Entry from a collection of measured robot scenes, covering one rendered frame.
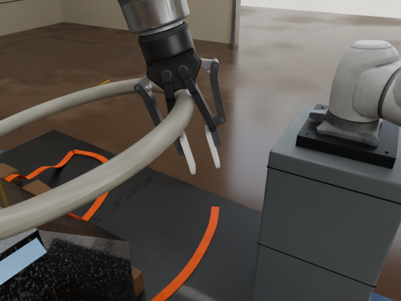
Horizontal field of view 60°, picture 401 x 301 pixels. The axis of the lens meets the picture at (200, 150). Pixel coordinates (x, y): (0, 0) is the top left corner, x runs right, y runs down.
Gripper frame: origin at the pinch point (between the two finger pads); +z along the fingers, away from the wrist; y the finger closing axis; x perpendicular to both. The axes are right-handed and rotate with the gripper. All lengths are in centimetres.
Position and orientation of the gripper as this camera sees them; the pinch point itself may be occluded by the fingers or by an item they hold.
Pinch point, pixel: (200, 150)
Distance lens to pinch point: 57.7
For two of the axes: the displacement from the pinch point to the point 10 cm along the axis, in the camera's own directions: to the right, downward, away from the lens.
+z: 2.7, 8.6, 4.4
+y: -9.6, 2.5, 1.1
